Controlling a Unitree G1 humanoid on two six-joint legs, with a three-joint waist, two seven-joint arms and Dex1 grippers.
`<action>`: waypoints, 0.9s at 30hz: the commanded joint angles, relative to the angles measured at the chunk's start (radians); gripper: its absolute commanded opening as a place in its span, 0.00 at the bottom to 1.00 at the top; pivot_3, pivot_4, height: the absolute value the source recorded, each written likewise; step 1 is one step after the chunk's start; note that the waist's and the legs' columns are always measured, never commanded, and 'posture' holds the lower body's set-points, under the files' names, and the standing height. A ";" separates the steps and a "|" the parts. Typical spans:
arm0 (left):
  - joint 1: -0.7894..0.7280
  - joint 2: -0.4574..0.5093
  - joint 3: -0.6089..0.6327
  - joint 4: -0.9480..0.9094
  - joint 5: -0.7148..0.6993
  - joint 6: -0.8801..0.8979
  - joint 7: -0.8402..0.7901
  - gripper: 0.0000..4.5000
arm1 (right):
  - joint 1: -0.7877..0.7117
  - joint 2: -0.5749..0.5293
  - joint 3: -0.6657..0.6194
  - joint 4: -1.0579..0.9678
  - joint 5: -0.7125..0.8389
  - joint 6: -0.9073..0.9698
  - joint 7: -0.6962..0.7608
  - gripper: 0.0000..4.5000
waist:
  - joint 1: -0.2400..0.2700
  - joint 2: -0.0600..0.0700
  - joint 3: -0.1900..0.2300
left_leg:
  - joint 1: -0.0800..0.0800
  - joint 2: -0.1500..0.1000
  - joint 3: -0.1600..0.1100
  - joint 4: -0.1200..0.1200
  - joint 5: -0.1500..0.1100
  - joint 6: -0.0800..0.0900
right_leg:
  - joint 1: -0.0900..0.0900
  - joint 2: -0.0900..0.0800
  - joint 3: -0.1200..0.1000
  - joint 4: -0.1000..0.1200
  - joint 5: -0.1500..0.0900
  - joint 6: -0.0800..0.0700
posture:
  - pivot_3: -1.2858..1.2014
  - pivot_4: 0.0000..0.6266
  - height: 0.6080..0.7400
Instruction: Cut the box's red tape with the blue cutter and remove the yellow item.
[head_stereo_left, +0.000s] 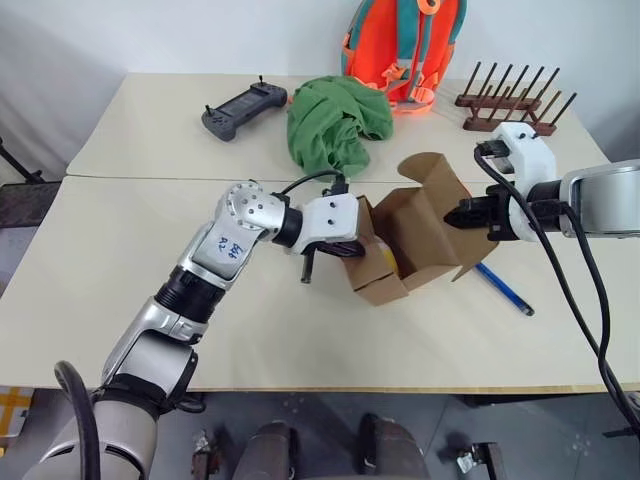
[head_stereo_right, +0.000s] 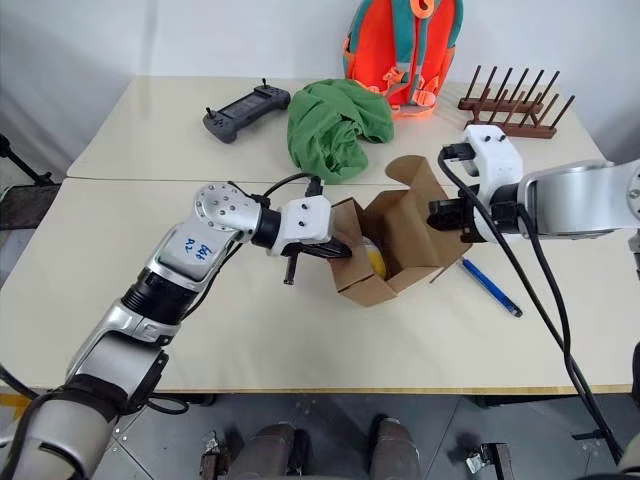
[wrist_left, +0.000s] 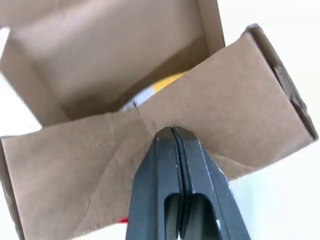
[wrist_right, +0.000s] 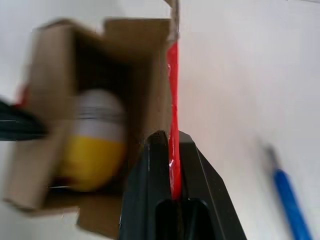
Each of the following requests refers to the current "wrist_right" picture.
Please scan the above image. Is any yellow and white egg toy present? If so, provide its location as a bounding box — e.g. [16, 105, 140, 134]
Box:
[57, 88, 128, 193]

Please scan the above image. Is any red tape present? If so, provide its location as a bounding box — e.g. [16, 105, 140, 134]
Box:
[165, 41, 183, 201]

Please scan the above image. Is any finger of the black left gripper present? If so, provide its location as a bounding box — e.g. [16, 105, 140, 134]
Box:
[0, 121, 50, 143]
[0, 97, 47, 124]

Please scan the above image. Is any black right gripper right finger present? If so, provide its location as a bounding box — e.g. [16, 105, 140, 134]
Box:
[174, 131, 249, 240]

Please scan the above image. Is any brown cardboard box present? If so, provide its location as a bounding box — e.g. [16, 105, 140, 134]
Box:
[1, 0, 182, 239]

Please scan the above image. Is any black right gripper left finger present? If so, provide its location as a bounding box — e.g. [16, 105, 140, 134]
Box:
[119, 129, 176, 240]

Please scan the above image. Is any blue cutter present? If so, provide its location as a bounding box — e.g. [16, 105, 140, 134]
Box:
[258, 138, 314, 240]

